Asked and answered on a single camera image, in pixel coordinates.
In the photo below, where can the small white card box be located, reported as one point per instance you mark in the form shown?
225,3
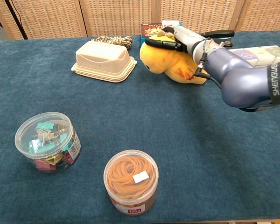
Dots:
169,23

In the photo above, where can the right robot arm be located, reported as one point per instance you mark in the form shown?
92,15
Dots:
242,72

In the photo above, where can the clear tub of binder clips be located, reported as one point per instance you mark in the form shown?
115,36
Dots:
47,142

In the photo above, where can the blue table cloth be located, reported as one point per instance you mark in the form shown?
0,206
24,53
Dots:
154,121

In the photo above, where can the woven folding screen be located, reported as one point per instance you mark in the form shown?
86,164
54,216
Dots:
121,16

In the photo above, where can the blue card box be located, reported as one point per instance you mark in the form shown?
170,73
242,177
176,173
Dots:
149,29

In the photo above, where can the black stapler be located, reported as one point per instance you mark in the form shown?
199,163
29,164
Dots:
220,33

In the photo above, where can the black stand pole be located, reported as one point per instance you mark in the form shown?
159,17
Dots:
15,17

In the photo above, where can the yellow plush toy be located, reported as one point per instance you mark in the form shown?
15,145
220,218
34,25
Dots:
170,63

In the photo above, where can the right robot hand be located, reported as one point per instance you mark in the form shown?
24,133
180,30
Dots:
177,39

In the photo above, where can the beige plastic box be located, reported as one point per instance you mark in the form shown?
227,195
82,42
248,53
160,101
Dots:
102,61

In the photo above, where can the clear tub of rubber bands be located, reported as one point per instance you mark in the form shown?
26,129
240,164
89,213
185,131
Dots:
131,182

